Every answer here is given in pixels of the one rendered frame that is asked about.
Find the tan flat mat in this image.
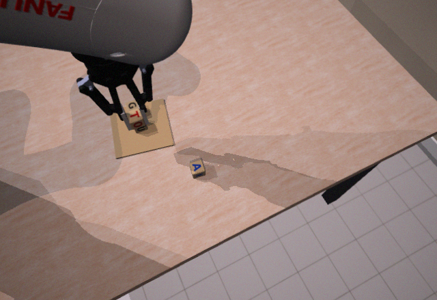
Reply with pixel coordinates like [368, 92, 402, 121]
[110, 98, 174, 159]

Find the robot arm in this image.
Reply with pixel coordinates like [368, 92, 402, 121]
[0, 0, 193, 65]

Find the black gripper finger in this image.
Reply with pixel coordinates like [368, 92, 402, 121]
[76, 75, 132, 131]
[121, 64, 154, 124]

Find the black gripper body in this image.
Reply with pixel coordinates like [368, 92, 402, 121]
[84, 61, 139, 87]

